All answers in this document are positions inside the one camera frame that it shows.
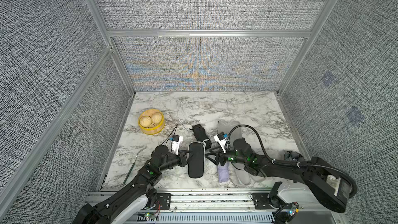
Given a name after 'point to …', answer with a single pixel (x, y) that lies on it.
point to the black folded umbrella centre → (200, 135)
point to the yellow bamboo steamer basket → (153, 130)
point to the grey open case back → (226, 126)
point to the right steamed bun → (156, 117)
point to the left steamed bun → (145, 121)
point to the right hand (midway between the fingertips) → (206, 150)
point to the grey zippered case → (196, 160)
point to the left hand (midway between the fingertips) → (197, 153)
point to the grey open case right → (244, 177)
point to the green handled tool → (132, 166)
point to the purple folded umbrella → (223, 172)
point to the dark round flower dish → (293, 155)
